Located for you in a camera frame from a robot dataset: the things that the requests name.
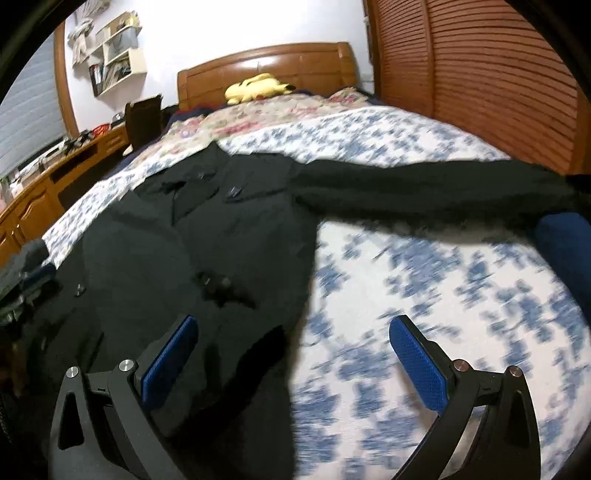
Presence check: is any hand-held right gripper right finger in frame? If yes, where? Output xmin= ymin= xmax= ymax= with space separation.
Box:
xmin=389 ymin=315 xmax=542 ymax=480

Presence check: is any black chair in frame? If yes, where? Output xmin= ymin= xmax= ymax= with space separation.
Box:
xmin=124 ymin=95 xmax=164 ymax=151

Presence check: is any grey window blind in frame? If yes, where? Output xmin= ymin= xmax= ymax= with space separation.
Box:
xmin=0 ymin=46 xmax=65 ymax=178

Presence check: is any wooden headboard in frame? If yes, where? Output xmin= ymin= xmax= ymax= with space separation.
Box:
xmin=178 ymin=41 xmax=358 ymax=112

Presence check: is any wooden desk cabinet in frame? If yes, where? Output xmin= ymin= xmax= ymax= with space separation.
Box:
xmin=0 ymin=122 xmax=130 ymax=268

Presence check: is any black coat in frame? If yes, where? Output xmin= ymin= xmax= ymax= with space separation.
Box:
xmin=14 ymin=141 xmax=591 ymax=480

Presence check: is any pink floral quilt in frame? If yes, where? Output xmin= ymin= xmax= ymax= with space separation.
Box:
xmin=99 ymin=88 xmax=384 ymax=190

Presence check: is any yellow plush toy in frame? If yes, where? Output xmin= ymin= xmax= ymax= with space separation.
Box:
xmin=225 ymin=73 xmax=296 ymax=104

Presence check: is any blue floral bed sheet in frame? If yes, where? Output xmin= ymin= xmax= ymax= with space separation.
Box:
xmin=41 ymin=105 xmax=587 ymax=480

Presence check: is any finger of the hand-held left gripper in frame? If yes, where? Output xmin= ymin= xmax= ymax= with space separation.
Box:
xmin=7 ymin=240 xmax=50 ymax=273
xmin=14 ymin=267 xmax=58 ymax=298

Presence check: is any wooden window frame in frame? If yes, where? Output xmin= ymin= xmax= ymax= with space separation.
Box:
xmin=53 ymin=21 xmax=80 ymax=139

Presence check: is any white wall shelf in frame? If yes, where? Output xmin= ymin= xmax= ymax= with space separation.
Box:
xmin=88 ymin=11 xmax=148 ymax=97

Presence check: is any dark blue pillow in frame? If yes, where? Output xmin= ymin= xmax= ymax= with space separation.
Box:
xmin=536 ymin=212 xmax=591 ymax=324

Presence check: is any white plush toy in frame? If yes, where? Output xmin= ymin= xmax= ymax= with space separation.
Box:
xmin=68 ymin=18 xmax=99 ymax=63

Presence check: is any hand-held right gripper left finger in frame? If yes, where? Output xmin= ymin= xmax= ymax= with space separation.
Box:
xmin=48 ymin=315 xmax=199 ymax=480

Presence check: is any wooden louvered wardrobe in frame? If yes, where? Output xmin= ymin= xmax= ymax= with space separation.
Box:
xmin=365 ymin=0 xmax=587 ymax=176

